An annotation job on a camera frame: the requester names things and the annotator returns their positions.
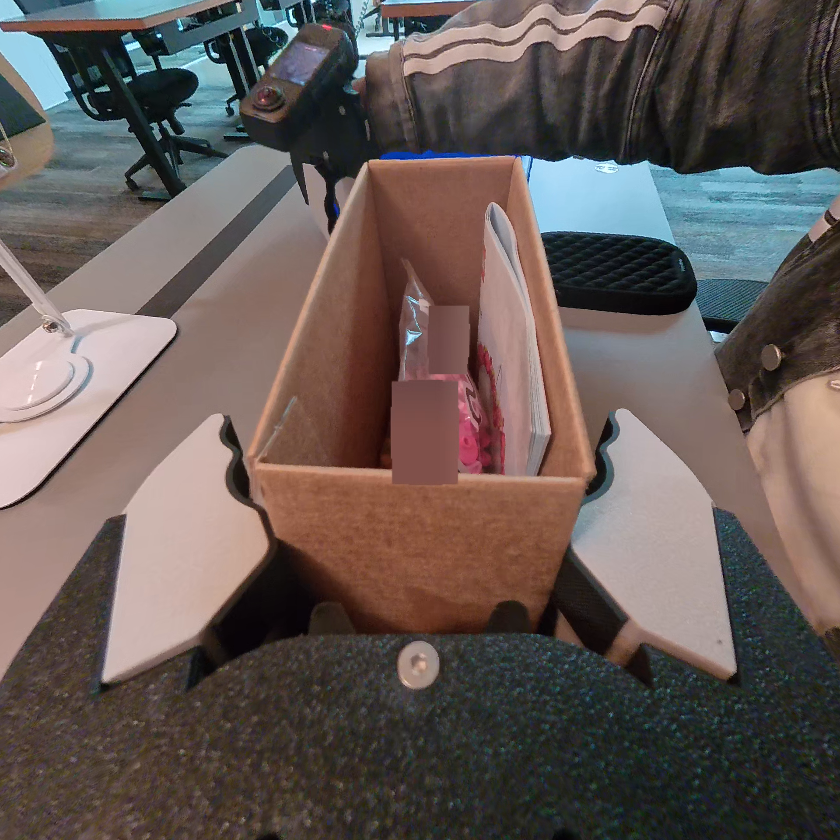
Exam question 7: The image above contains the clear bag of pink pieces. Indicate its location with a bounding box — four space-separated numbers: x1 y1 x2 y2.
381 258 506 475

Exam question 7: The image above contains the brown top office desk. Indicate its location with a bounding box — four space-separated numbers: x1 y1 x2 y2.
379 0 476 22
0 0 258 201

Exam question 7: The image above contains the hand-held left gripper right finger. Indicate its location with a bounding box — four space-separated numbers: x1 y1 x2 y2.
553 407 739 688

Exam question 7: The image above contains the blue plastic bin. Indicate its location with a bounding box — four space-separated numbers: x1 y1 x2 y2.
327 148 529 229

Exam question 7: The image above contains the person's right forearm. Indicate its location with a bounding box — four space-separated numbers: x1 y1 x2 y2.
363 0 840 177

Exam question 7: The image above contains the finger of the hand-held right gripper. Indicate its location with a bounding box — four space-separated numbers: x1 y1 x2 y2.
314 164 358 236
292 154 329 207

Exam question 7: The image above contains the black office chair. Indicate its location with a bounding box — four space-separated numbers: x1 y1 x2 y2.
42 33 229 193
202 25 291 118

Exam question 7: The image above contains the white instruction booklet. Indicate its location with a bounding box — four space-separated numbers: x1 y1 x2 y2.
477 202 553 476

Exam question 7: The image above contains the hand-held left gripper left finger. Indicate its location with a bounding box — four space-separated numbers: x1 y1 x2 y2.
98 413 312 689

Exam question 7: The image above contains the black mesh wrist pad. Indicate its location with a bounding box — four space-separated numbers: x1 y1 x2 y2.
541 231 770 337

